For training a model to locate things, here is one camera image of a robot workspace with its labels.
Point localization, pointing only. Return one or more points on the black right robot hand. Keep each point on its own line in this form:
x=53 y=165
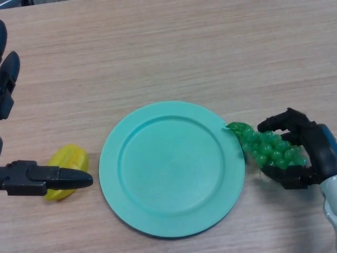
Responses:
x=322 y=155

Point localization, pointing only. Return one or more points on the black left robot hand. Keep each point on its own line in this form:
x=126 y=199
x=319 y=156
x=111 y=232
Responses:
x=18 y=179

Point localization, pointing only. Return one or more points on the green grapes bunch with leaf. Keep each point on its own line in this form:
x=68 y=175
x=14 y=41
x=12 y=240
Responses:
x=263 y=147

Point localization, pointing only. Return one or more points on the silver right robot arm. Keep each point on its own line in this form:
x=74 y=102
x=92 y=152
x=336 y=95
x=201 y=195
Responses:
x=330 y=189

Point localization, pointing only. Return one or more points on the teal round plate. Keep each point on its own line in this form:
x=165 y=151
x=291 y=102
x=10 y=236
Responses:
x=171 y=168

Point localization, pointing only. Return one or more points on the yellow starfruit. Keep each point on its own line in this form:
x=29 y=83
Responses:
x=69 y=156

